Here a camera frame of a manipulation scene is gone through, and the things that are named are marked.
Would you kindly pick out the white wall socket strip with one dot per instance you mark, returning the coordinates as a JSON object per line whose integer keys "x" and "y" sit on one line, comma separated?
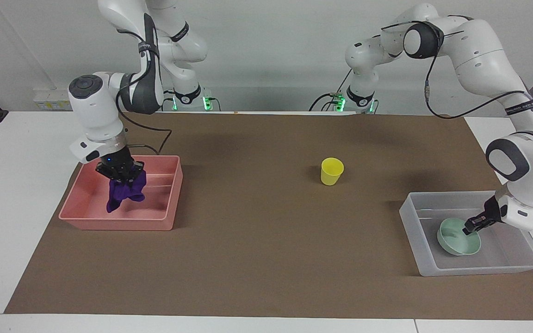
{"x": 52, "y": 102}

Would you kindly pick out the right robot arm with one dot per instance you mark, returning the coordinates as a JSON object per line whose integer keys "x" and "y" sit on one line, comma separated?
{"x": 93, "y": 108}

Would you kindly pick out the yellow plastic cup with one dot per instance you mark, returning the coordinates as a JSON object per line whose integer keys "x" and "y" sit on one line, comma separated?
{"x": 331, "y": 172}

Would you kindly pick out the pink plastic tray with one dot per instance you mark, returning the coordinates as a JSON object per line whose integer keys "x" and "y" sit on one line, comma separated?
{"x": 160, "y": 203}

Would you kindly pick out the pale green bowl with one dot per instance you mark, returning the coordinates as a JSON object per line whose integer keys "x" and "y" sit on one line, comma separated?
{"x": 454, "y": 243}

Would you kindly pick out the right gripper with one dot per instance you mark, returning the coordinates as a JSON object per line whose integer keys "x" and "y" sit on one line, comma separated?
{"x": 116, "y": 158}

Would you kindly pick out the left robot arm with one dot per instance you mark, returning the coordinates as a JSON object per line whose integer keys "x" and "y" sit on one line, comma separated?
{"x": 479, "y": 60}

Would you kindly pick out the purple cloth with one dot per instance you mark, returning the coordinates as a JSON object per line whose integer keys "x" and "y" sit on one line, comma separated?
{"x": 123, "y": 194}

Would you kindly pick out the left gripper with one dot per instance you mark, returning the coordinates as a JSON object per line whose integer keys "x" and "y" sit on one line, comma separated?
{"x": 491, "y": 210}

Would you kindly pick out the clear plastic bin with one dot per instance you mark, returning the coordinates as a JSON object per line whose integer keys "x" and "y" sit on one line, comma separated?
{"x": 502, "y": 252}

